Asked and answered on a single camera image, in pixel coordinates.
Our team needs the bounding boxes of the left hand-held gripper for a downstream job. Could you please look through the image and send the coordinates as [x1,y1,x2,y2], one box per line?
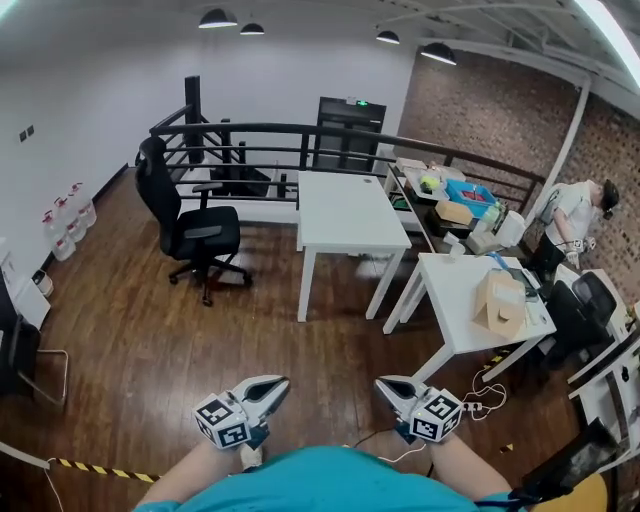
[192,374,292,452]

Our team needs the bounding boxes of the black flat panel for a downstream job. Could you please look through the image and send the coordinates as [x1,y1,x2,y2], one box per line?
[519,418,624,501]

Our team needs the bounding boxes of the black tablet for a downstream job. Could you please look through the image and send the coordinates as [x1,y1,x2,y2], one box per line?
[506,266,545,302]

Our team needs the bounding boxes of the small cardboard box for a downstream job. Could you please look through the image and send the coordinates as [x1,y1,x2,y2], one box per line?
[433,199,473,227]

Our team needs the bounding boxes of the black metal storage shelf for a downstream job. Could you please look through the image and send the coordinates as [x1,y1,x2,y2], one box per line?
[383,157,531,257]

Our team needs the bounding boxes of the ceiling tube light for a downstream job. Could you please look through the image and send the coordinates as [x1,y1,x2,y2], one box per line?
[572,0,640,84]

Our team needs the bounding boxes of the white floor rail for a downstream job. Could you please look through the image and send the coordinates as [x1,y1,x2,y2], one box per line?
[0,441,52,470]

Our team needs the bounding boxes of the clear water jug red cap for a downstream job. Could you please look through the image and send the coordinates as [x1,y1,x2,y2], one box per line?
[66,181,98,230]
[53,195,88,244]
[41,209,77,263]

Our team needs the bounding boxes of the white power strip cable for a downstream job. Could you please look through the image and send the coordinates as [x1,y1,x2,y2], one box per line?
[462,364,508,422]

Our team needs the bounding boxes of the white plastic container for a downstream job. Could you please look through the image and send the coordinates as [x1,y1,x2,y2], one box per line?
[498,209,527,248]

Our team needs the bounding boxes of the grey tray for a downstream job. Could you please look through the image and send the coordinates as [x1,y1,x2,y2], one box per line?
[411,167,466,200]

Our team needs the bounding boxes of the blue plastic bin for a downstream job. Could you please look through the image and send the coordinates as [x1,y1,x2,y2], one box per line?
[443,178,502,208]

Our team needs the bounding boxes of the black mesh office chair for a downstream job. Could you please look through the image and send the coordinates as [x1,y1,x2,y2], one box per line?
[542,271,619,372]

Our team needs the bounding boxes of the black metal railing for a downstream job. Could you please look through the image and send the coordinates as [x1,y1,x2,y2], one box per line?
[134,74,546,221]

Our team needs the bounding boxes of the person's left forearm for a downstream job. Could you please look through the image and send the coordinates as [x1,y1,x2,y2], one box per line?
[132,439,251,512]

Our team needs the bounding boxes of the black office chair with headrest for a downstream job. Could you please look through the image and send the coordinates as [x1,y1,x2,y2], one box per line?
[134,135,254,307]

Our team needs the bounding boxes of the white low box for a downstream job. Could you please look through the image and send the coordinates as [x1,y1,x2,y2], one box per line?
[466,231,502,256]

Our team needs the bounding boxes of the white table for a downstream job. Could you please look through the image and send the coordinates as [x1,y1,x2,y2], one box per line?
[382,252,558,386]
[296,170,413,324]

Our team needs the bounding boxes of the person's right forearm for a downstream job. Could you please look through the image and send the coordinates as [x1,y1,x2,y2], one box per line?
[429,434,514,507]

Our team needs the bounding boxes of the long yellow black striped tape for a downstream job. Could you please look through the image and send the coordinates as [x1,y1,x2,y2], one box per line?
[49,456,162,484]

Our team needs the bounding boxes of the thin black cable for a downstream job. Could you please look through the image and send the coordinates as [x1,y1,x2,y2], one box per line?
[343,425,404,451]

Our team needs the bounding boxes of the thin white cable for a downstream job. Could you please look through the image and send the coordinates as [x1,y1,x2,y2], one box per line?
[44,466,65,512]

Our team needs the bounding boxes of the white desk frame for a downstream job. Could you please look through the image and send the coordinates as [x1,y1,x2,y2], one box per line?
[567,319,640,466]

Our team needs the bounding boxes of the large cardboard box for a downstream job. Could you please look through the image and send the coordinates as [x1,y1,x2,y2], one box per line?
[471,267,529,343]

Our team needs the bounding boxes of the green translucent item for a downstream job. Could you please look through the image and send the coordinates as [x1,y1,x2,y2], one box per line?
[481,203,509,235]

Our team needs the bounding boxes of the small white bin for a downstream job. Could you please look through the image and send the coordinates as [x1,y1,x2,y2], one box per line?
[30,269,55,298]

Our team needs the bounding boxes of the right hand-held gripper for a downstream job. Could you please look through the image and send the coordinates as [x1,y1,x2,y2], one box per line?
[372,376,465,445]

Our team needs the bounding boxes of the tan wooden stool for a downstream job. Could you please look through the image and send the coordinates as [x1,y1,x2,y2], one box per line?
[529,471,609,512]

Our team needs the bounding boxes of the black cantilever chair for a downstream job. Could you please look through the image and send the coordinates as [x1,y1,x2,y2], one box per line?
[0,284,70,409]

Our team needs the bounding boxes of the white cup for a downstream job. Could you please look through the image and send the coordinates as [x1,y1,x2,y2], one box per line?
[443,231,469,265]

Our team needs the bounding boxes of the white vertical pipe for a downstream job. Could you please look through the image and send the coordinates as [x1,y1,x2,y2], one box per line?
[546,79,594,202]

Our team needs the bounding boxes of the person's teal shirt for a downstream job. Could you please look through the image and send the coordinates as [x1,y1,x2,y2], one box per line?
[132,445,526,512]

